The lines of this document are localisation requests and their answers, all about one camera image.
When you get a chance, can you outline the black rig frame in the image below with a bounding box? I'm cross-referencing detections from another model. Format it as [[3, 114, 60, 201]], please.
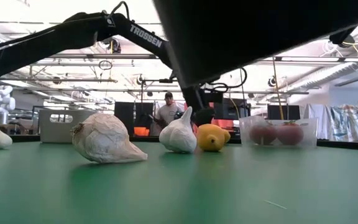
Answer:
[[140, 78, 180, 108]]

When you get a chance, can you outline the black left wrist camera cable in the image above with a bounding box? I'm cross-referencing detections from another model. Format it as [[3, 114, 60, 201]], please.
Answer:
[[209, 67, 248, 94]]

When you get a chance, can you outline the patterned hanging cloth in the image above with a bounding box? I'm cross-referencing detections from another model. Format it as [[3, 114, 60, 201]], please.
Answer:
[[329, 104, 358, 142]]

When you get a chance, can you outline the black partition panel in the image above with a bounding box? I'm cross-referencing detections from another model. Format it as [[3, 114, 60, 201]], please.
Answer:
[[113, 101, 154, 138]]

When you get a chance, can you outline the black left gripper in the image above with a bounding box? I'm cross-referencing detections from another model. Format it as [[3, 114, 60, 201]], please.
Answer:
[[181, 86, 216, 126]]

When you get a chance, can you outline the yellow lemon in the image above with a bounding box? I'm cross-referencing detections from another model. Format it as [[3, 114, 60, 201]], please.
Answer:
[[196, 123, 226, 153]]

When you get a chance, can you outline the green table mat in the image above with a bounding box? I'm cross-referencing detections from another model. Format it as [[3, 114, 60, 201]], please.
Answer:
[[0, 141, 358, 224]]

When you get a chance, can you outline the black monitor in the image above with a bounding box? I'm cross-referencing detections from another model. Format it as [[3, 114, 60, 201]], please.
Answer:
[[213, 97, 251, 121], [267, 105, 301, 121]]

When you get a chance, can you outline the clear plastic basket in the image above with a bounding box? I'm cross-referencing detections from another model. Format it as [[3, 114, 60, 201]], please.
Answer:
[[238, 116, 319, 148]]

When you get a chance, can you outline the black hanging cable loop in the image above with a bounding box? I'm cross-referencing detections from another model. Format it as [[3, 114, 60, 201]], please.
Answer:
[[98, 60, 114, 71]]

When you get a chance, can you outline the silver air duct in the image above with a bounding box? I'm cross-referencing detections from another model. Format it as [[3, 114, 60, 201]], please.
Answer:
[[290, 60, 358, 93]]

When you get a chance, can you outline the grey plastic basket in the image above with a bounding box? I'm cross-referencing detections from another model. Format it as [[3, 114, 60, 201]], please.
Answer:
[[38, 108, 114, 144]]

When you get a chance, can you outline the white hanging cloth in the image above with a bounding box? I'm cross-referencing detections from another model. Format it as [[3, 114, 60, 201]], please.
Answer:
[[300, 103, 334, 141]]

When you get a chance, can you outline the orange bin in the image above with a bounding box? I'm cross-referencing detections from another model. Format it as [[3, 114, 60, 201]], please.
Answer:
[[134, 126, 151, 137]]

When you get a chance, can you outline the person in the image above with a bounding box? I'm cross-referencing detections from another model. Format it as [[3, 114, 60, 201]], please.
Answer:
[[153, 91, 185, 129]]

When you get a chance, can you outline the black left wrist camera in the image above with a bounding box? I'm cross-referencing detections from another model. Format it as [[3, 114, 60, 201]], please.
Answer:
[[202, 90, 224, 104]]

